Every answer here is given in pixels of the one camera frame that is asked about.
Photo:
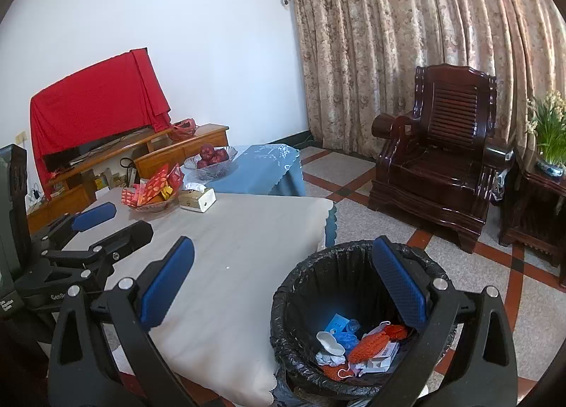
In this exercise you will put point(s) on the white tissue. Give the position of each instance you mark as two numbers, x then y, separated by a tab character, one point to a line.
328	359

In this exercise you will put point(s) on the trash bin with black liner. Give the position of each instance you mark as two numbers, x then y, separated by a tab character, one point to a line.
318	283

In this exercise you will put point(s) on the dark wooden armchair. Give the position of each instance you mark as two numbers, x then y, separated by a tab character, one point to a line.
451	115

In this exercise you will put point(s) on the white small carton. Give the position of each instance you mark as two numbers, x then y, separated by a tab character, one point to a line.
380	358

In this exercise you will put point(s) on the pile of red snack packets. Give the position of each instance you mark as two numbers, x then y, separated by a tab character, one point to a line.
152	188

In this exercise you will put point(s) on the blue plastic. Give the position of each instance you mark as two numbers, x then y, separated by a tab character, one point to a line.
350	339

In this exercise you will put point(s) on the red cloth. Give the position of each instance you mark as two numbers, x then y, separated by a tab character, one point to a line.
97	97

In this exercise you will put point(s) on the red apple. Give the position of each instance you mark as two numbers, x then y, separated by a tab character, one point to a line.
220	155
206	151
202	163

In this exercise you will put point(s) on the dark wooden side table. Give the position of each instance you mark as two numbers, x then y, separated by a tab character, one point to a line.
530	212

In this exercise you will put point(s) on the wooden television cabinet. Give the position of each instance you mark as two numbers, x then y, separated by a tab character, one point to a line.
208	135

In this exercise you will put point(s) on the floral patterned curtain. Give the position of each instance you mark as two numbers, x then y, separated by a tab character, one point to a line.
376	35

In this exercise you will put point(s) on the tissue box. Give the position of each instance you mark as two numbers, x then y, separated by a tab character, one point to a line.
199	200

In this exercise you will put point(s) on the blue tablecloth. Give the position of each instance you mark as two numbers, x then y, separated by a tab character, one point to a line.
261	172

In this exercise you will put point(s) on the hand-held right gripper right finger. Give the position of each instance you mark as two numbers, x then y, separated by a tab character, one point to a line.
400	283

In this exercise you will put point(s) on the black television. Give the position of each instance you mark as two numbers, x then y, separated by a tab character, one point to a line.
88	149

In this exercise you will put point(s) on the orange mesh net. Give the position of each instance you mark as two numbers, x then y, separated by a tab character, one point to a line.
371	345

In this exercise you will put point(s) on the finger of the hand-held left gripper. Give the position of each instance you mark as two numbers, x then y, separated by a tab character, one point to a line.
128	234
95	214

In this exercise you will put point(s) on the wall socket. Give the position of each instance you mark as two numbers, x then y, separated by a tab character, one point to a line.
21	138

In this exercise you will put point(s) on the flowering green plant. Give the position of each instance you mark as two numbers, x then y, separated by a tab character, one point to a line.
550	128

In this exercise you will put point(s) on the red plastic bag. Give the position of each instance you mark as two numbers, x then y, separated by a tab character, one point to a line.
181	130

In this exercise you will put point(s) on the white plastic piece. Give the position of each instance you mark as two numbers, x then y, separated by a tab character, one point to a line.
330	342

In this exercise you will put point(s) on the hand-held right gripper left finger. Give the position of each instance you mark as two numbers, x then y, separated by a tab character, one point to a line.
168	283

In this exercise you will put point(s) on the grey tablecloth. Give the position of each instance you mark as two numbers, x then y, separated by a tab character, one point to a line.
247	234

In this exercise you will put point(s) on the blue and white plant pot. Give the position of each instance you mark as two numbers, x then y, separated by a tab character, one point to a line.
550	167

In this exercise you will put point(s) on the blue and white packet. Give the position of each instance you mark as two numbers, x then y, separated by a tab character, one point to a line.
336	324

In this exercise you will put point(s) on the glass snack bowl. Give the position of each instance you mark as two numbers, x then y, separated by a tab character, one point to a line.
152	207

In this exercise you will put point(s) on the glass fruit bowl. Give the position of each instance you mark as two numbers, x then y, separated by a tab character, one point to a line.
210	170

